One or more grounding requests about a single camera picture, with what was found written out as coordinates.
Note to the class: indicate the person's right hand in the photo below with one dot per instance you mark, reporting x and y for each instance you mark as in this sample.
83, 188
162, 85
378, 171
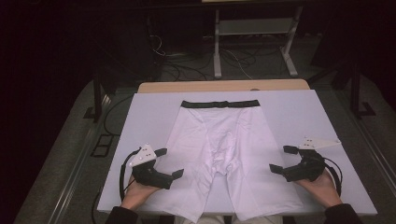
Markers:
323, 189

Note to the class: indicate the person's left hand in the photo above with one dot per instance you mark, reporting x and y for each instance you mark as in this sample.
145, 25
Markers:
137, 194

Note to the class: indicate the white metal stand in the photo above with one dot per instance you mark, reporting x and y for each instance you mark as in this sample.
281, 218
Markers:
253, 26

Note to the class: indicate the metal floor rail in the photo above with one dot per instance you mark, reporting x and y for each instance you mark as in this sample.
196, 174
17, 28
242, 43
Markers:
376, 155
73, 183

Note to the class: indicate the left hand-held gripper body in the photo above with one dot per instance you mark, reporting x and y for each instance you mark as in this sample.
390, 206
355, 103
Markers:
146, 174

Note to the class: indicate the black metal stand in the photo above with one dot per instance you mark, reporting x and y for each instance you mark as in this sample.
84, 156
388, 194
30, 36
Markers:
97, 93
355, 90

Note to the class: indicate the dark round table grommet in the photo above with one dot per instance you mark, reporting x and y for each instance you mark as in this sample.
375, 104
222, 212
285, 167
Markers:
254, 89

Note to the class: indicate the wooden table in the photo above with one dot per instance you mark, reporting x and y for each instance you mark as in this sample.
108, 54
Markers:
193, 86

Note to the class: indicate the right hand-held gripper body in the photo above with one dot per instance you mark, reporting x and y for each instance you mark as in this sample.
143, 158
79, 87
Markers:
306, 169

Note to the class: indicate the white table cover board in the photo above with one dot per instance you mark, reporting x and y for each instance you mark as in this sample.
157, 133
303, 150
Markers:
149, 118

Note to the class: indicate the white shorts with black waistband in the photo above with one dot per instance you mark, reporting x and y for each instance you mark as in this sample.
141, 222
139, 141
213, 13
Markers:
224, 140

